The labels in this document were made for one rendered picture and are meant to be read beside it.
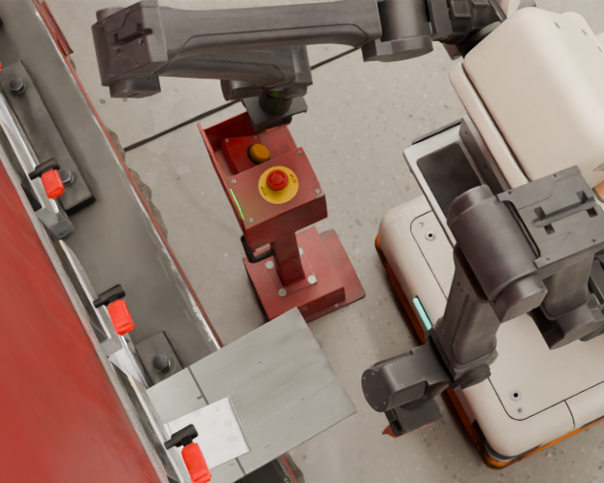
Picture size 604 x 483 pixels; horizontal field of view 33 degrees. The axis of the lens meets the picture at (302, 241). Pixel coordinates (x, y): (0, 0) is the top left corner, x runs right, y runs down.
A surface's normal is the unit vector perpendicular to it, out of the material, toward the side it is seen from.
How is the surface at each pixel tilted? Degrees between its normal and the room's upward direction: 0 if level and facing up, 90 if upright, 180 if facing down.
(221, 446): 0
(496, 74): 43
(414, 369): 23
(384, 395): 63
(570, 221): 13
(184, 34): 31
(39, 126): 0
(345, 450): 0
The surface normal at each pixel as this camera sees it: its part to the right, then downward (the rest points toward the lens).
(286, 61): 0.80, -0.15
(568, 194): 0.14, -0.40
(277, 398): -0.07, -0.32
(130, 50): -0.67, 0.11
